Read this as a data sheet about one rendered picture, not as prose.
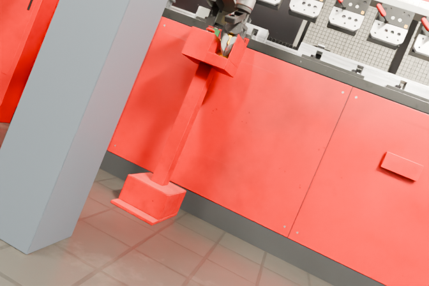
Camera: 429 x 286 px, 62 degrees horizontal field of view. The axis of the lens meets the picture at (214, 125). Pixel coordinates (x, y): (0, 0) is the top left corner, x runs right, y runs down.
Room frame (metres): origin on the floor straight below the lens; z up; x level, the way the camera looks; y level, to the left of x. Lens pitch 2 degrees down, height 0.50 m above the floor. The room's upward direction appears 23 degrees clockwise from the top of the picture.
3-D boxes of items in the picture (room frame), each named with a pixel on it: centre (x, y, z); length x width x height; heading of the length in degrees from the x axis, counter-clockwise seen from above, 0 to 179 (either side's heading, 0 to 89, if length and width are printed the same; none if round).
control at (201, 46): (1.53, 0.12, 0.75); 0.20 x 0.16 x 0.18; 73
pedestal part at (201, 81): (1.53, 0.12, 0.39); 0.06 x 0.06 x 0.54; 73
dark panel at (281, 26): (2.45, 0.29, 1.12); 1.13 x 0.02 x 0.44; 77
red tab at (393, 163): (1.52, -0.79, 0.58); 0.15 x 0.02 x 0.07; 77
